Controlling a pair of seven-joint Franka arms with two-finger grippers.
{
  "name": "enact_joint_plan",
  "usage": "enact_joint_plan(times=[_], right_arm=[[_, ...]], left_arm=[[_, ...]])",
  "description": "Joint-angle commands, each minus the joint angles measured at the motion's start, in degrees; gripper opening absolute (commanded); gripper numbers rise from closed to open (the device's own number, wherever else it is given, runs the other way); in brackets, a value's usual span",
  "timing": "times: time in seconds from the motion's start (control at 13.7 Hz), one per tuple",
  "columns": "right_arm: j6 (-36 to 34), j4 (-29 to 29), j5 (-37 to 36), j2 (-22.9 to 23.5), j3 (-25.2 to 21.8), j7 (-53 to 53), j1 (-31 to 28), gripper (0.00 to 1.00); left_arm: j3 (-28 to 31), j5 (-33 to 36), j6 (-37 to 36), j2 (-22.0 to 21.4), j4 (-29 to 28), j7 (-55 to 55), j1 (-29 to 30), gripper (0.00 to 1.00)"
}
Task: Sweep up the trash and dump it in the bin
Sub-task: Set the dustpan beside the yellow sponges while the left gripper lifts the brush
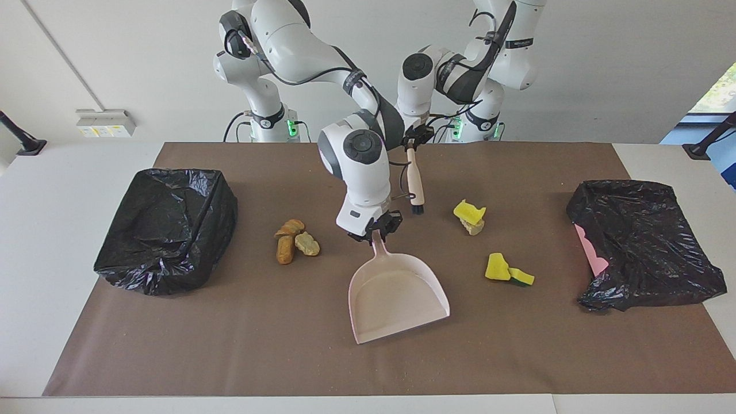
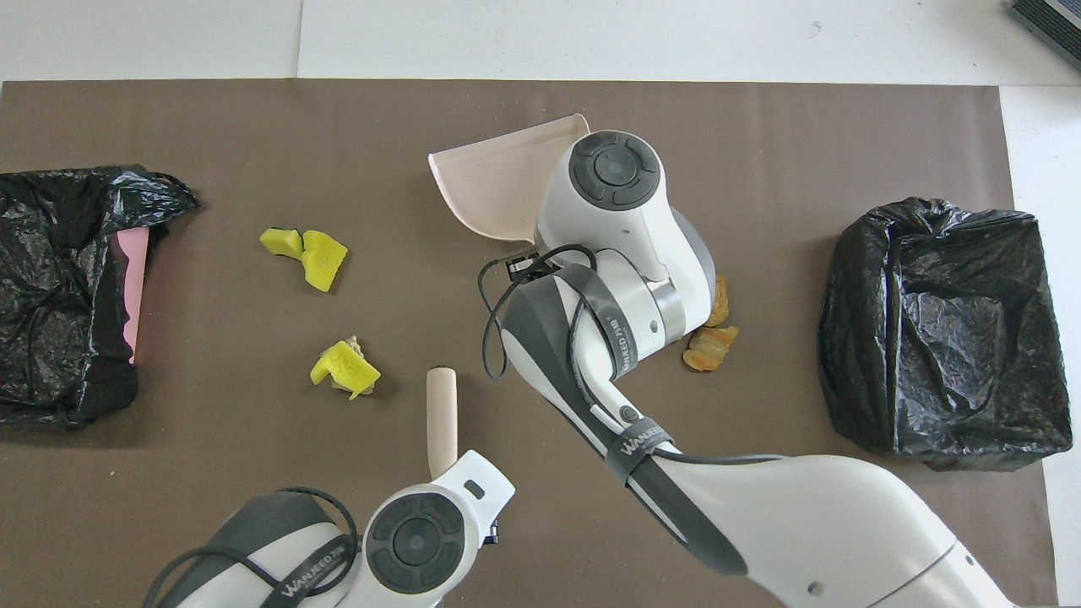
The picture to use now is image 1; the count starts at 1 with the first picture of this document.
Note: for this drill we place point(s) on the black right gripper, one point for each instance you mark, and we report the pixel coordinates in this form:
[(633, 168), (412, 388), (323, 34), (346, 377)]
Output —
[(379, 221)]

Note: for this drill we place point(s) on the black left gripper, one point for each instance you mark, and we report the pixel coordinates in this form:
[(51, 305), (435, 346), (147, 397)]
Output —
[(418, 133)]

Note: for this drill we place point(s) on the beige plastic dustpan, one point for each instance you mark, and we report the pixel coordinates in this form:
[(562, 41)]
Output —
[(397, 299)]

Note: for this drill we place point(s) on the notched yellow sponge piece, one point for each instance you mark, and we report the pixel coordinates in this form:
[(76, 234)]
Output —
[(467, 211)]

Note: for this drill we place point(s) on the orange striped bread piece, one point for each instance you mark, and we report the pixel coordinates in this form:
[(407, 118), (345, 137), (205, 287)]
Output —
[(290, 227)]

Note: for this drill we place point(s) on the brown bread roll piece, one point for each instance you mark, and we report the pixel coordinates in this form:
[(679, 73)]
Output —
[(284, 250)]

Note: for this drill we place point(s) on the plain yellow sponge chunk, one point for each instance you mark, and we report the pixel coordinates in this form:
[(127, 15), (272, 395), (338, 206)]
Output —
[(496, 267)]

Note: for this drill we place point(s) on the yellow green sponge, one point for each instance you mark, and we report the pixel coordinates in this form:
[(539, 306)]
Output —
[(522, 278)]

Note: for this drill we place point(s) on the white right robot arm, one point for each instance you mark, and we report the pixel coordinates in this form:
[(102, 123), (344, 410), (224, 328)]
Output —
[(362, 172)]

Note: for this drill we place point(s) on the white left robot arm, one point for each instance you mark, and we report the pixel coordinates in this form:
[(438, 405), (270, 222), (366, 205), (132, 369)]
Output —
[(420, 86)]

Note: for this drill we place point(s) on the pink plastic bin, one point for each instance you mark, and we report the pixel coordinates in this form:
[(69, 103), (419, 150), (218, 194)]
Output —
[(592, 253)]

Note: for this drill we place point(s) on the black bag fully covering bin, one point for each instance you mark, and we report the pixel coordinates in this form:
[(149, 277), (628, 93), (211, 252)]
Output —
[(161, 230)]

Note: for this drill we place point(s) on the black bag lining pink bin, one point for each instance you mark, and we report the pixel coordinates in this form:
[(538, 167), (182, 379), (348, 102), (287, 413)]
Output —
[(644, 241)]

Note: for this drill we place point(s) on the brown paper table mat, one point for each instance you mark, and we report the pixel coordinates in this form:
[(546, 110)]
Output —
[(259, 345)]

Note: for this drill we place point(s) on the black clamp stand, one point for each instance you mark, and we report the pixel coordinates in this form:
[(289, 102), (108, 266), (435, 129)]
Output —
[(704, 146), (23, 141)]

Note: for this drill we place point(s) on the black framed window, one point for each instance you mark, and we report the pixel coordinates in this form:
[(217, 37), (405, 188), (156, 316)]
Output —
[(719, 92)]

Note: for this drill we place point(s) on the white wall socket box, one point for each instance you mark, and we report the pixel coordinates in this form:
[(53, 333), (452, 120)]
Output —
[(106, 123)]

